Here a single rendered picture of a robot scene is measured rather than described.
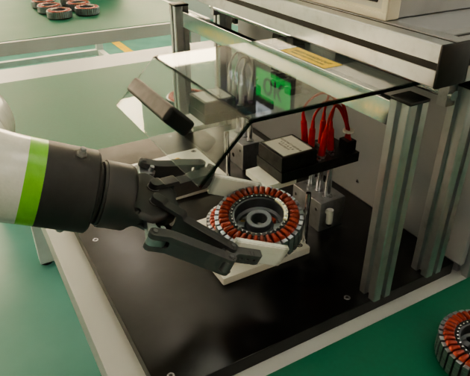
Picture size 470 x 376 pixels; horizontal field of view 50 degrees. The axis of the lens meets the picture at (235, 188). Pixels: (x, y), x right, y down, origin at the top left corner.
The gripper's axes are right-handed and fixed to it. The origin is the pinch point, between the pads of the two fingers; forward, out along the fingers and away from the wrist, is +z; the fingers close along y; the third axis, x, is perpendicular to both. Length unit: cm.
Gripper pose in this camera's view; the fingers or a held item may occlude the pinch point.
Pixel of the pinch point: (257, 219)
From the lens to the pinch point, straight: 64.0
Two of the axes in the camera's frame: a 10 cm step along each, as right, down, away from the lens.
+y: 2.3, 6.3, -7.4
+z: 8.9, 1.7, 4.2
